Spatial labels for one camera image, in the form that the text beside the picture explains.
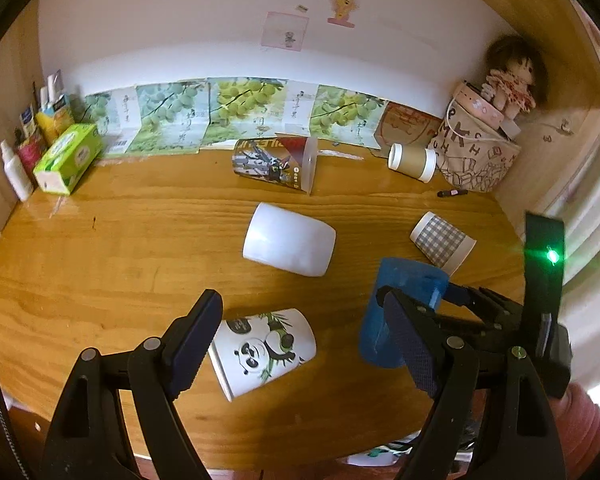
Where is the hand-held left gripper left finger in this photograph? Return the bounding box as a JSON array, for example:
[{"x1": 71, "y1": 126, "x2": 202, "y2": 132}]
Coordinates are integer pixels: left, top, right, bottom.
[{"x1": 42, "y1": 288, "x2": 224, "y2": 480}]

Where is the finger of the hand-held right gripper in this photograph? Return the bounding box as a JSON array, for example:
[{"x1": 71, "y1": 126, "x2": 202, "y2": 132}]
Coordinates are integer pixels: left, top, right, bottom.
[{"x1": 432, "y1": 284, "x2": 527, "y2": 376}]

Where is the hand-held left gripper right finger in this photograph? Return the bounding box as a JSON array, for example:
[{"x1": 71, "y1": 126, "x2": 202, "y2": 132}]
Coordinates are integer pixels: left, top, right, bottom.
[{"x1": 382, "y1": 287, "x2": 568, "y2": 480}]

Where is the blue cup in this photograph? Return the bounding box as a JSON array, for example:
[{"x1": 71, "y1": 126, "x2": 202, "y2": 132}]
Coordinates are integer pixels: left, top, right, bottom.
[{"x1": 358, "y1": 257, "x2": 451, "y2": 368}]

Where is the person's right forearm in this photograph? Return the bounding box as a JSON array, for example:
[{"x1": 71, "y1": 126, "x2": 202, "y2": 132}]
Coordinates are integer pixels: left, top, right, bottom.
[{"x1": 552, "y1": 384, "x2": 600, "y2": 471}]

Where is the white panda print cup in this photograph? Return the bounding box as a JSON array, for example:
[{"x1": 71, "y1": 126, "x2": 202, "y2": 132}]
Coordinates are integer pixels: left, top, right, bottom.
[{"x1": 207, "y1": 308, "x2": 317, "y2": 403}]

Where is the grey checkered paper cup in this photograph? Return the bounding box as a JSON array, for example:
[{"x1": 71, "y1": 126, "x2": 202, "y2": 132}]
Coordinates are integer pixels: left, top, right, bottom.
[{"x1": 410, "y1": 211, "x2": 477, "y2": 278}]

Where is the plain white cup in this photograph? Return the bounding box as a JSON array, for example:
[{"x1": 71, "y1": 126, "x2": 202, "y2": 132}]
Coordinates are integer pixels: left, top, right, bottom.
[{"x1": 243, "y1": 202, "x2": 337, "y2": 277}]

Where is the brown cup with white lid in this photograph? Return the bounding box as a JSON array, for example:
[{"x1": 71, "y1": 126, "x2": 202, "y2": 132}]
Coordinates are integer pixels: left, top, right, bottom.
[{"x1": 387, "y1": 143, "x2": 437, "y2": 183}]

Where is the clear robot print cup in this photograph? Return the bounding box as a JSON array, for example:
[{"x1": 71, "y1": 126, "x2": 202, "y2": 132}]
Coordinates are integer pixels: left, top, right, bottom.
[{"x1": 232, "y1": 135, "x2": 319, "y2": 196}]

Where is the letter print fabric bag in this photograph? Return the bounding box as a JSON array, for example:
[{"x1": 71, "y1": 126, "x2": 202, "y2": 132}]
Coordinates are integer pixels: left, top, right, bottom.
[{"x1": 431, "y1": 100, "x2": 522, "y2": 194}]

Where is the brown cardboard piece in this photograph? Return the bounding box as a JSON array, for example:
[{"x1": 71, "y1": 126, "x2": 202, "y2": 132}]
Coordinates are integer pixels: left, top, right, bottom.
[{"x1": 374, "y1": 102, "x2": 447, "y2": 155}]

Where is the pink round box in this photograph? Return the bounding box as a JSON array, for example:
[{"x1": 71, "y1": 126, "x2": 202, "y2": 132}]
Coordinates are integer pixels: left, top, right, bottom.
[{"x1": 452, "y1": 81, "x2": 506, "y2": 131}]

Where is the brown-haired doll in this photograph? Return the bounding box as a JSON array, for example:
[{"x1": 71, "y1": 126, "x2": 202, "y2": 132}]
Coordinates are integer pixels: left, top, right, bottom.
[{"x1": 481, "y1": 35, "x2": 549, "y2": 122}]

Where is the green tissue box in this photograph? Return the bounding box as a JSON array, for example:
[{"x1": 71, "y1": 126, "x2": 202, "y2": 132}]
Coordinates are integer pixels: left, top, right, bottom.
[{"x1": 32, "y1": 123, "x2": 104, "y2": 196}]

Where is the white spray bottle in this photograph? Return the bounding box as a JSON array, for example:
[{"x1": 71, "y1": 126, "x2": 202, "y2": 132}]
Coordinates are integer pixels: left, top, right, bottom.
[{"x1": 0, "y1": 140, "x2": 34, "y2": 202}]

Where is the red small box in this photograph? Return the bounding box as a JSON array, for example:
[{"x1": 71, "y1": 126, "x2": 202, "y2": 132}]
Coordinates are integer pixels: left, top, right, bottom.
[{"x1": 15, "y1": 132, "x2": 48, "y2": 187}]

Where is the white tube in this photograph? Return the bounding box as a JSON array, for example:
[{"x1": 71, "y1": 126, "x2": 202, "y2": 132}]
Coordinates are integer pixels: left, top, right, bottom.
[{"x1": 39, "y1": 71, "x2": 64, "y2": 111}]

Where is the black braided cable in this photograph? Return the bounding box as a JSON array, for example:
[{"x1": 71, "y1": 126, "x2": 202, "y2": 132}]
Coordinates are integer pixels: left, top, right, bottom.
[{"x1": 0, "y1": 337, "x2": 33, "y2": 480}]

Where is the pink wall note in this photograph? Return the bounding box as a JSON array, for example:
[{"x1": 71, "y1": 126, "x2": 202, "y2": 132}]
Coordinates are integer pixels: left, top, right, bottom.
[{"x1": 261, "y1": 11, "x2": 311, "y2": 51}]

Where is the yellow cartoon wall sticker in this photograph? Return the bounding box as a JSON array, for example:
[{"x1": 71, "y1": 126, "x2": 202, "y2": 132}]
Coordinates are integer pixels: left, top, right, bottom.
[{"x1": 328, "y1": 0, "x2": 360, "y2": 29}]

